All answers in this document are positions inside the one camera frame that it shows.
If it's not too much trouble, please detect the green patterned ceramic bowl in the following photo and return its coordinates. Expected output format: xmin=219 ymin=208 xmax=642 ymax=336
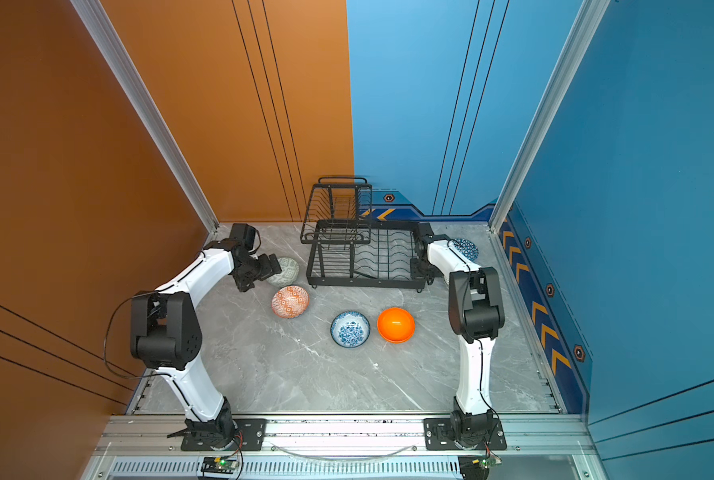
xmin=267 ymin=257 xmax=300 ymax=288

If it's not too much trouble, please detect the red patterned ceramic bowl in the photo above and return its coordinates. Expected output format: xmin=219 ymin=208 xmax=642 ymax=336
xmin=271 ymin=285 xmax=310 ymax=319

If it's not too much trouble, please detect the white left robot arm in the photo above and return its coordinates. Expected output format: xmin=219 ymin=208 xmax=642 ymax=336
xmin=126 ymin=223 xmax=282 ymax=451

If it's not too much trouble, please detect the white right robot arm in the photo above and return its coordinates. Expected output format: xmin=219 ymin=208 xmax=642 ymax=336
xmin=416 ymin=223 xmax=507 ymax=451

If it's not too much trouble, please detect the orange plastic bowl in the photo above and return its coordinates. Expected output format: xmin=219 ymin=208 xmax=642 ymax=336
xmin=377 ymin=307 xmax=416 ymax=344

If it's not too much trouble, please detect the green circuit board left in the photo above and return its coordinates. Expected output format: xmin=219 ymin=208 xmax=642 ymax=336
xmin=199 ymin=456 xmax=242 ymax=479

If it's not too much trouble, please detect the dark blue patterned bowl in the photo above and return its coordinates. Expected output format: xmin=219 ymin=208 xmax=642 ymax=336
xmin=452 ymin=238 xmax=479 ymax=262

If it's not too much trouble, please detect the circuit board right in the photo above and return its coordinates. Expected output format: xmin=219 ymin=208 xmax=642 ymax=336
xmin=458 ymin=455 xmax=502 ymax=480

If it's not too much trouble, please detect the black wire dish rack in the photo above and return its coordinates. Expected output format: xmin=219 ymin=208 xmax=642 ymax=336
xmin=300 ymin=176 xmax=435 ymax=292

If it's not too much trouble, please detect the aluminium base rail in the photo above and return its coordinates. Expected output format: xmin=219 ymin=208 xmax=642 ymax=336
xmin=82 ymin=413 xmax=606 ymax=479

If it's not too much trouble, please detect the aluminium corner post left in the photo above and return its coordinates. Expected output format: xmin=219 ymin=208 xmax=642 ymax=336
xmin=71 ymin=0 xmax=220 ymax=234

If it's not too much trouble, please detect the aluminium corner post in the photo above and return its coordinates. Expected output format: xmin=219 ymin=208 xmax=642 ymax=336
xmin=71 ymin=0 xmax=220 ymax=234
xmin=489 ymin=0 xmax=611 ymax=233

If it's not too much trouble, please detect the aluminium corner post right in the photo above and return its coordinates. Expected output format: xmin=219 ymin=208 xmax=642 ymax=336
xmin=489 ymin=0 xmax=611 ymax=233

